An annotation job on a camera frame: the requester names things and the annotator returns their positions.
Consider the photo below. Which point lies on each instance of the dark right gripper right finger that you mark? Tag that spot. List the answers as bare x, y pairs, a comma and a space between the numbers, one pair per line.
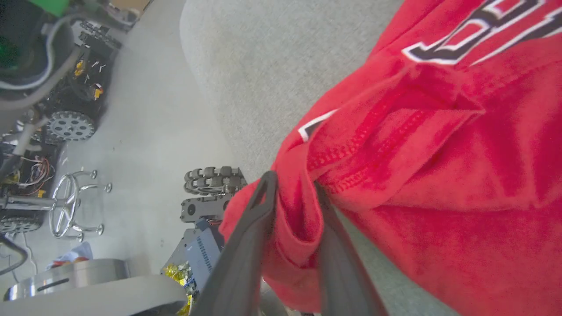
340, 272

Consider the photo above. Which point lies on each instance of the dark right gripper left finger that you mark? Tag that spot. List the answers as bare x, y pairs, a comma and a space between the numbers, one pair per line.
246, 245

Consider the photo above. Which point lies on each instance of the red and white shirt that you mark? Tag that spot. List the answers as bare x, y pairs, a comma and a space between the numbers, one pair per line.
439, 175

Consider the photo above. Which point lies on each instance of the grey robot mobile base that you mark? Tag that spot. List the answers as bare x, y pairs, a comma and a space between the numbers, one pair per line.
204, 245

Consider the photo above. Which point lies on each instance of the silver round bin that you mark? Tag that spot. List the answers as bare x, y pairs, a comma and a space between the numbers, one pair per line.
74, 274

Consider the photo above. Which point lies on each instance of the chrome stool base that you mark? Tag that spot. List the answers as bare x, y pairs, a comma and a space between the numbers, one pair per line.
66, 206

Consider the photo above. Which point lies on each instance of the black wheeled robot chassis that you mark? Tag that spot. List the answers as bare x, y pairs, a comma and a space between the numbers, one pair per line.
70, 87

